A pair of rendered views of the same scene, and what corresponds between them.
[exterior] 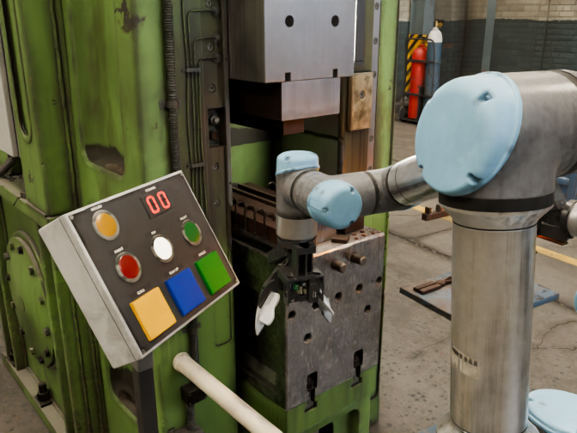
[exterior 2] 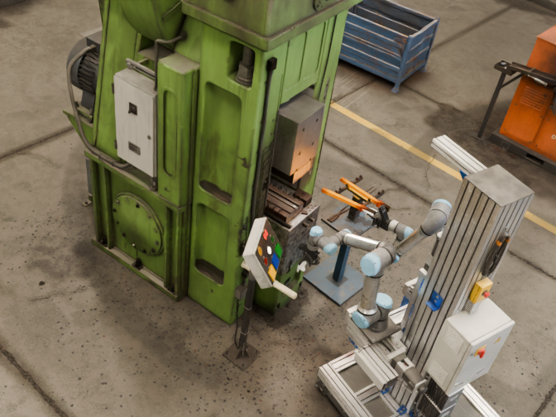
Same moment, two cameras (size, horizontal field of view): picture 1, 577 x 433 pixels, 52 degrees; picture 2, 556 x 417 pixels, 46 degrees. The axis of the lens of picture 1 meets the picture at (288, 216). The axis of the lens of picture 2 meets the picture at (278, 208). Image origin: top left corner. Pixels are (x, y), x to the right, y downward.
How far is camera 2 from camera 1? 3.16 m
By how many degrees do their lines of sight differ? 28
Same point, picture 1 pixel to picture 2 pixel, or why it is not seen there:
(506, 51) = not seen: outside the picture
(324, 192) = (328, 247)
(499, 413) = (371, 305)
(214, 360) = not seen: hidden behind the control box
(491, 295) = (371, 289)
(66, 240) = (252, 259)
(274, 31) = (294, 159)
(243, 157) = not seen: hidden behind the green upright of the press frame
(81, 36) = (203, 143)
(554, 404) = (380, 297)
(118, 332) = (266, 280)
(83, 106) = (201, 168)
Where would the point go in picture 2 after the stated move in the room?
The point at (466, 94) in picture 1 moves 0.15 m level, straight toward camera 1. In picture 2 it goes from (371, 261) to (373, 282)
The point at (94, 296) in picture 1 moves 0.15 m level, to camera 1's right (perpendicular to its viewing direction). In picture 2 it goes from (259, 272) to (283, 270)
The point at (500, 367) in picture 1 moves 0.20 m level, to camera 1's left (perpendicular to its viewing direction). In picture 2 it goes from (371, 299) to (338, 303)
